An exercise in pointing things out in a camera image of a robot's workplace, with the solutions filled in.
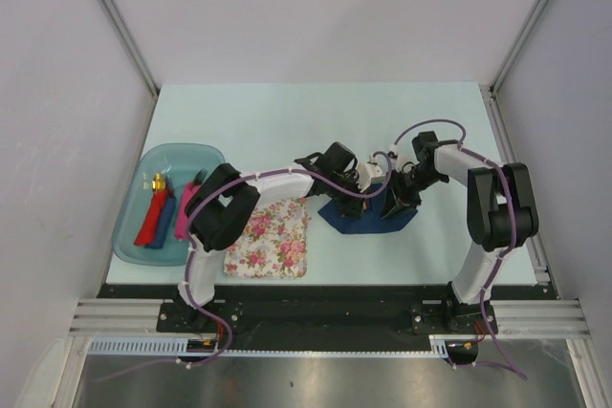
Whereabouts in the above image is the dark blue paper napkin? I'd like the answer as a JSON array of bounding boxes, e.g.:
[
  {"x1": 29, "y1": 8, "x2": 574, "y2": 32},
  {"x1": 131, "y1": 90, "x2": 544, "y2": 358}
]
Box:
[{"x1": 317, "y1": 179, "x2": 418, "y2": 235}]

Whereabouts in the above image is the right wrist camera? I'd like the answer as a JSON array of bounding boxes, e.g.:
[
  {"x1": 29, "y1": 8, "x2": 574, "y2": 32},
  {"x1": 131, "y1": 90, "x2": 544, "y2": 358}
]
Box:
[{"x1": 388, "y1": 144, "x2": 415, "y2": 172}]

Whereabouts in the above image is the aluminium frame rail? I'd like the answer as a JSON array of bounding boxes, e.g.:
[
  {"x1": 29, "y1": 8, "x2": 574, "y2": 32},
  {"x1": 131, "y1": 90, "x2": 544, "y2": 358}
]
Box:
[{"x1": 69, "y1": 298, "x2": 591, "y2": 339}]

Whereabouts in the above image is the teal plastic tray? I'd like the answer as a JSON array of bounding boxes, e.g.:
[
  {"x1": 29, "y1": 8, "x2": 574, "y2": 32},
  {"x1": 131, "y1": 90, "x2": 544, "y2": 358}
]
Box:
[{"x1": 112, "y1": 143, "x2": 225, "y2": 267}]

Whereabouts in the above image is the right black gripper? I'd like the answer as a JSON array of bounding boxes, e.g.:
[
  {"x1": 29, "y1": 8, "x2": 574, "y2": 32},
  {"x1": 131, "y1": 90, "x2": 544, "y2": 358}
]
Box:
[{"x1": 381, "y1": 166, "x2": 447, "y2": 220}]

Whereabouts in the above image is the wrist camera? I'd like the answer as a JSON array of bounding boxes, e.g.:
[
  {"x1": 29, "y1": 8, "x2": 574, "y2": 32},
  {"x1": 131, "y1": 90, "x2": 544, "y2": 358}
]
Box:
[
  {"x1": 388, "y1": 144, "x2": 415, "y2": 172},
  {"x1": 356, "y1": 156, "x2": 385, "y2": 193}
]

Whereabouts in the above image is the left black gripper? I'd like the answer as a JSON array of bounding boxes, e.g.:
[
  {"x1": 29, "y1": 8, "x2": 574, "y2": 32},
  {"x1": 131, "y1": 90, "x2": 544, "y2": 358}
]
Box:
[{"x1": 324, "y1": 171, "x2": 369, "y2": 220}]

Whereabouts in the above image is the pink napkin roll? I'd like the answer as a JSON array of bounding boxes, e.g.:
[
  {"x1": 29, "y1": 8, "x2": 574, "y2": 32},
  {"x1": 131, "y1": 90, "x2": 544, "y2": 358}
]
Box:
[{"x1": 174, "y1": 182, "x2": 200, "y2": 241}]

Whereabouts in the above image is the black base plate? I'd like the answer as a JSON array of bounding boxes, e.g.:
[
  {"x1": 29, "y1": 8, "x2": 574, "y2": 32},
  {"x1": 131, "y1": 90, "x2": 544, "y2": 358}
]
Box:
[{"x1": 98, "y1": 285, "x2": 558, "y2": 354}]

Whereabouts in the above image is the white cable duct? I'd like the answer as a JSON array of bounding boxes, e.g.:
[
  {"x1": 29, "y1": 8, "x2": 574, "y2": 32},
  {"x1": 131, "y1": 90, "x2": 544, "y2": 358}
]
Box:
[{"x1": 87, "y1": 336, "x2": 448, "y2": 359}]

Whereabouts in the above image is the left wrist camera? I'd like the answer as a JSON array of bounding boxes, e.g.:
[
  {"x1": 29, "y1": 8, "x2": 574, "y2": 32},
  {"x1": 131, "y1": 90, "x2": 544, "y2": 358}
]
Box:
[{"x1": 356, "y1": 156, "x2": 385, "y2": 193}]

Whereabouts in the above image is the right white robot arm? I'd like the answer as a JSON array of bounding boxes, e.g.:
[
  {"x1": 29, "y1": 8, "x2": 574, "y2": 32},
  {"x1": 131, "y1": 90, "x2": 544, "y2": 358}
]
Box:
[{"x1": 382, "y1": 131, "x2": 539, "y2": 333}]

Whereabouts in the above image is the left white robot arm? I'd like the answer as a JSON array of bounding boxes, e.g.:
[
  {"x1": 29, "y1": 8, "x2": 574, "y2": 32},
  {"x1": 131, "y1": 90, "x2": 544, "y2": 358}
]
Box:
[{"x1": 177, "y1": 142, "x2": 365, "y2": 332}]

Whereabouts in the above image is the gold utensil in roll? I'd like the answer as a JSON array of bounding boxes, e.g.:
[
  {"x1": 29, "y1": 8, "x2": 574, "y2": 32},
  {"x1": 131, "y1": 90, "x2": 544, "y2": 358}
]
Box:
[{"x1": 151, "y1": 173, "x2": 172, "y2": 194}]

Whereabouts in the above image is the blue napkin roll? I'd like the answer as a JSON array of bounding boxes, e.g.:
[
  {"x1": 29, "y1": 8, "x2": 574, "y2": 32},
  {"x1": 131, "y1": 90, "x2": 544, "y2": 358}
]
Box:
[{"x1": 145, "y1": 189, "x2": 176, "y2": 249}]

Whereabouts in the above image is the black utensil in pink roll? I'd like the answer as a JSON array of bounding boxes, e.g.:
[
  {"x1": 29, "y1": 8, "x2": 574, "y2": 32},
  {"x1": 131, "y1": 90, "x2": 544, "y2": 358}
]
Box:
[{"x1": 192, "y1": 169, "x2": 208, "y2": 186}]

